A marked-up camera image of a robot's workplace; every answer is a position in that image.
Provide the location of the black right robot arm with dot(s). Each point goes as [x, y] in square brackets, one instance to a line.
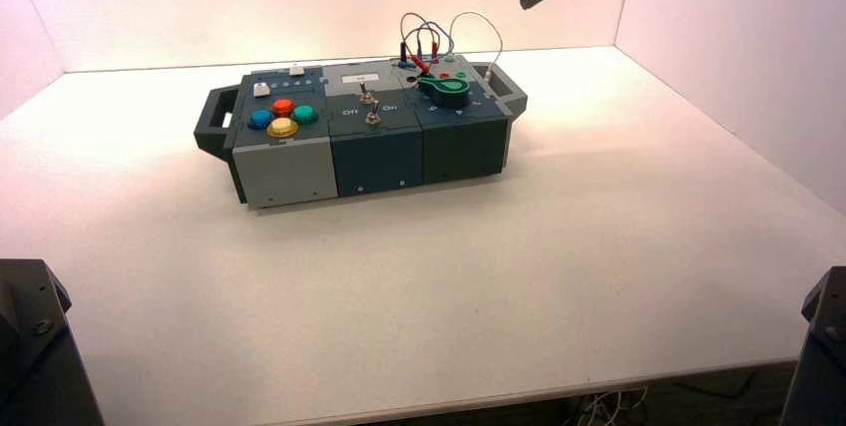
[823, 357]

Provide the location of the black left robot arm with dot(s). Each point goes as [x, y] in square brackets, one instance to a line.
[33, 357]

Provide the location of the green pointer knob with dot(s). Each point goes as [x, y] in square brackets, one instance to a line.
[451, 89]

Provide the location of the white square key button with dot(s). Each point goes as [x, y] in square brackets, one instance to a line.
[262, 90]
[297, 70]

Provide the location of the white label sticker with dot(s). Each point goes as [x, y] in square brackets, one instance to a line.
[363, 78]

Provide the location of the red round push button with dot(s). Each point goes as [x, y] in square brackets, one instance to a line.
[283, 107]

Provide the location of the green round push button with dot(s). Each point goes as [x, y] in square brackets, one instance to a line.
[305, 114]

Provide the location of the blue round push button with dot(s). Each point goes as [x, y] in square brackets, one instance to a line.
[260, 119]

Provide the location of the yellow round push button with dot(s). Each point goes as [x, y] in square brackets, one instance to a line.
[283, 127]

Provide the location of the grey and teal control box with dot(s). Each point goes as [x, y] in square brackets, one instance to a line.
[377, 155]

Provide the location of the metal toggle switch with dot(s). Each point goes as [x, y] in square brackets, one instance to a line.
[364, 95]
[374, 116]

